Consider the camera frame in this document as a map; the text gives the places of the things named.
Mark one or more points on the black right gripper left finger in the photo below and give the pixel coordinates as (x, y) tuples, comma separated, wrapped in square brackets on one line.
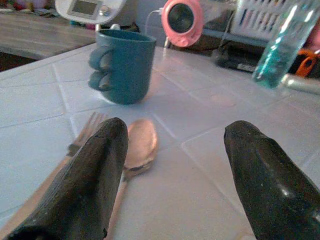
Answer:
[(85, 180)]

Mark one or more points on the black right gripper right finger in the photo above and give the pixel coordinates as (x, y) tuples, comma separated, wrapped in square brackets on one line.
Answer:
[(270, 185)]

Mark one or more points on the rose gold metal fork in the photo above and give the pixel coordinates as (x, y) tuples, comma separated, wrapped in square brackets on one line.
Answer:
[(85, 130)]

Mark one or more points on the rose gold metal spoon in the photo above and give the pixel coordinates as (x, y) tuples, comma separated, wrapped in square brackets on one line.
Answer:
[(140, 147)]

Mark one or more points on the silver metal tube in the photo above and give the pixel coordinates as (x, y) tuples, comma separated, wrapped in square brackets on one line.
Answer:
[(301, 83)]

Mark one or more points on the teal plastic mug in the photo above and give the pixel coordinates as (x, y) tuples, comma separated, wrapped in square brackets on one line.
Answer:
[(123, 67)]

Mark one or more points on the black box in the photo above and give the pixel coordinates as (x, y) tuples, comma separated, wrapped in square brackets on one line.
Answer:
[(236, 58)]

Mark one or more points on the clear teal water bottle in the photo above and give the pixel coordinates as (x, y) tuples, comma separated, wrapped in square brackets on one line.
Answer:
[(283, 42)]

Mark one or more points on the wooden counter top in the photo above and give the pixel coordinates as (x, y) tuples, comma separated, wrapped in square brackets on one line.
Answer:
[(42, 35)]

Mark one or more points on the white plastic basket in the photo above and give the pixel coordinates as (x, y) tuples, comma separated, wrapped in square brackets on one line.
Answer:
[(257, 18)]

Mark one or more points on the white appliance with display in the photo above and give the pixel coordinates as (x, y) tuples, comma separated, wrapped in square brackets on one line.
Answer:
[(87, 11)]

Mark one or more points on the pink round speaker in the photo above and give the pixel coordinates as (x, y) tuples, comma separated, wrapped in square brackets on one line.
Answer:
[(182, 22)]

